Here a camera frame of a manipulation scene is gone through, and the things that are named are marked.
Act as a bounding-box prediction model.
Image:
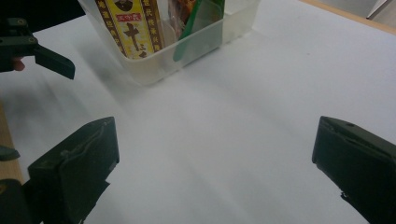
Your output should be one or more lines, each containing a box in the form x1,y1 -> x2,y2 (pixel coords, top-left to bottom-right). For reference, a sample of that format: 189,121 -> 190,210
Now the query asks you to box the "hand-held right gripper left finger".
27,116 -> 120,224

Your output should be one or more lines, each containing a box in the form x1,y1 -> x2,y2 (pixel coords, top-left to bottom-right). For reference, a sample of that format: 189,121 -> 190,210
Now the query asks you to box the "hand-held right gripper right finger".
311,115 -> 396,224

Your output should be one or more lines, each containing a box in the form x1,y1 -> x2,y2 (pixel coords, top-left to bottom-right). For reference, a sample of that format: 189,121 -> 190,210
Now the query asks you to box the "yellow brown patterned box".
94,0 -> 166,61

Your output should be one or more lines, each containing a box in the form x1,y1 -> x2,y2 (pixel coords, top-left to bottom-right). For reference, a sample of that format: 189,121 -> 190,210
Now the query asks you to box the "clear plastic container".
78,0 -> 262,87

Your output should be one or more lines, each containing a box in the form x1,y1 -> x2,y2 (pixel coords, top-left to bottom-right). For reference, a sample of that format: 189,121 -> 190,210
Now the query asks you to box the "green red seasoning packet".
169,0 -> 226,63

